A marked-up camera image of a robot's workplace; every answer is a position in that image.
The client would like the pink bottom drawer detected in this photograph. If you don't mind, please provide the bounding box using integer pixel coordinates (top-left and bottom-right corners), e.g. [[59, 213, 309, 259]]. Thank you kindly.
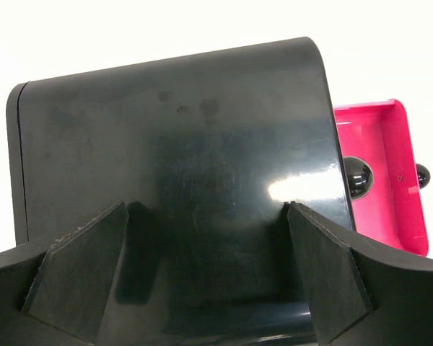
[[334, 99, 429, 257]]

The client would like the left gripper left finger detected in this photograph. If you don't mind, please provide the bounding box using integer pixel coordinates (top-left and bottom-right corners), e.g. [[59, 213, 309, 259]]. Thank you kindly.
[[0, 203, 128, 345]]

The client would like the pink drawer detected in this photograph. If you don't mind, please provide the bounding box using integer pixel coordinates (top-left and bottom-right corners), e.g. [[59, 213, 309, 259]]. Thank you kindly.
[[344, 156, 374, 200], [334, 99, 429, 257]]

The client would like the pink middle drawer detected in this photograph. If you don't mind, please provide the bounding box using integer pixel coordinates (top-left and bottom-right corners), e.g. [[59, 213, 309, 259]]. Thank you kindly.
[[344, 156, 374, 200]]

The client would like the black drawer cabinet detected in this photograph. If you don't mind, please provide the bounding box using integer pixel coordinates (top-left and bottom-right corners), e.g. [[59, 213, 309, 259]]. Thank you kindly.
[[6, 37, 355, 345]]

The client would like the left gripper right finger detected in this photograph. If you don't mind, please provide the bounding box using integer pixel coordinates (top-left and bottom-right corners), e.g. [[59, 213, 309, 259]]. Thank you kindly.
[[288, 203, 433, 345]]

